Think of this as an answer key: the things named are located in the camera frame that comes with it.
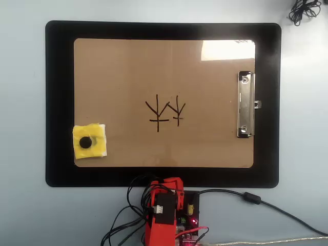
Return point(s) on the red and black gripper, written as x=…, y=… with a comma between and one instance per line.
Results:
x=166, y=184

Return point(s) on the yellow sponge with black knob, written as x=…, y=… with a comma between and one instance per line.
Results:
x=96, y=133

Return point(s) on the red robot arm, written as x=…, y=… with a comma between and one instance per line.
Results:
x=159, y=233

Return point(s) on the black base with controller board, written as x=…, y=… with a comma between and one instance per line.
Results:
x=194, y=197

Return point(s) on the black marker drawing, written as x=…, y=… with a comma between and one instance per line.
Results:
x=158, y=112

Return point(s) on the metal clipboard clip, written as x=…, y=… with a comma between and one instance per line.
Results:
x=245, y=107

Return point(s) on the brown clipboard board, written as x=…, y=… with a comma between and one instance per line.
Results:
x=128, y=71

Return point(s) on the black desk mat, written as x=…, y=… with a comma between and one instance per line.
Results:
x=59, y=102

